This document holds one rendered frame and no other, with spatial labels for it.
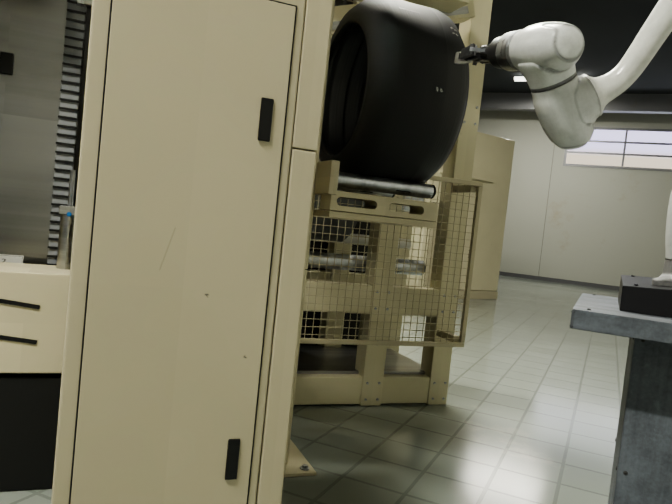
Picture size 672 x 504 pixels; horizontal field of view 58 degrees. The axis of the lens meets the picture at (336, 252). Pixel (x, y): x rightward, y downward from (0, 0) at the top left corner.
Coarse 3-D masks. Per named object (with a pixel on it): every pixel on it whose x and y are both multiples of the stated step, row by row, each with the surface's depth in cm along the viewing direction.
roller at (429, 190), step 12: (348, 180) 178; (360, 180) 180; (372, 180) 181; (384, 180) 183; (396, 180) 185; (384, 192) 185; (396, 192) 185; (408, 192) 186; (420, 192) 188; (432, 192) 189
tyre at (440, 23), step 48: (384, 0) 178; (336, 48) 204; (384, 48) 169; (432, 48) 171; (336, 96) 221; (384, 96) 168; (432, 96) 171; (336, 144) 219; (384, 144) 174; (432, 144) 177
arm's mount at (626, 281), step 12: (624, 276) 151; (636, 276) 153; (624, 288) 128; (636, 288) 128; (648, 288) 127; (660, 288) 126; (624, 300) 128; (636, 300) 128; (648, 300) 127; (660, 300) 126; (636, 312) 128; (648, 312) 127; (660, 312) 126
